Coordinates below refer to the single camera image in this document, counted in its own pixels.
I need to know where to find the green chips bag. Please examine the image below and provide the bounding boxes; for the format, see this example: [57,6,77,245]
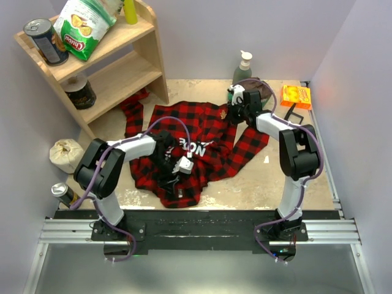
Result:
[54,0,123,61]

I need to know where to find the orange snack box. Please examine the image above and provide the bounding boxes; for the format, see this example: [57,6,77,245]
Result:
[280,85,312,110]

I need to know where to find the green pouch with brown top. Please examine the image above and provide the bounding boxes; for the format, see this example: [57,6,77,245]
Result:
[237,77,272,107]

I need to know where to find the wooden shelf unit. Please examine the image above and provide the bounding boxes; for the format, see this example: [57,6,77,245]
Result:
[14,1,169,139]

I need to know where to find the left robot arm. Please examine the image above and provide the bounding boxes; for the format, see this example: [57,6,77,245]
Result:
[70,130,181,240]

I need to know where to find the red black plaid shirt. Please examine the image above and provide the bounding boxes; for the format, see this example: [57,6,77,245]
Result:
[129,101,269,208]

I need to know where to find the blue tin can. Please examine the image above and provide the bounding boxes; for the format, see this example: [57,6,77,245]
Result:
[23,18,69,66]

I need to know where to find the yellow bottle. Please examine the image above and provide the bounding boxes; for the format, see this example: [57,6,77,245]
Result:
[123,0,138,25]

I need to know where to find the black square frame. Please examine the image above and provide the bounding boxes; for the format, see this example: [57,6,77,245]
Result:
[284,103,304,124]

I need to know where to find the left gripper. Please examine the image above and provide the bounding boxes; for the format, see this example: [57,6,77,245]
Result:
[146,153,180,194]

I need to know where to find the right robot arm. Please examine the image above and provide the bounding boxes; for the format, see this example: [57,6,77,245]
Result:
[227,85,323,241]

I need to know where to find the black paper-topped jar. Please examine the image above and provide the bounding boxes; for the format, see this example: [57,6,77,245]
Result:
[61,73,96,110]

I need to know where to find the orange leaf brooch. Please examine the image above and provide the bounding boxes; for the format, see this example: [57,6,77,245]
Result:
[220,110,227,120]

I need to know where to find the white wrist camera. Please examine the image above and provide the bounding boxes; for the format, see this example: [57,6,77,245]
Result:
[227,85,245,105]
[172,156,194,175]

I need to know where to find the green soap dispenser bottle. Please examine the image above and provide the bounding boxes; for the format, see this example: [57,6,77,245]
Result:
[232,50,252,84]

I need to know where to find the aluminium rail frame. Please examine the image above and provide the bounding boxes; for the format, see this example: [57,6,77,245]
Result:
[24,208,374,293]

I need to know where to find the black gold drink can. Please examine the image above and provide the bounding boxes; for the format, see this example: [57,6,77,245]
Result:
[51,183,80,209]

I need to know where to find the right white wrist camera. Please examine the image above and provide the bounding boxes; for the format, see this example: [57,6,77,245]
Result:
[227,85,245,105]

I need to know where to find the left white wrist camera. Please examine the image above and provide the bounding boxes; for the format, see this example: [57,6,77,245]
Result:
[172,156,194,175]

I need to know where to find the white cloth sack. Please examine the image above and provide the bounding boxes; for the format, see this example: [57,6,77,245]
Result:
[49,139,84,174]

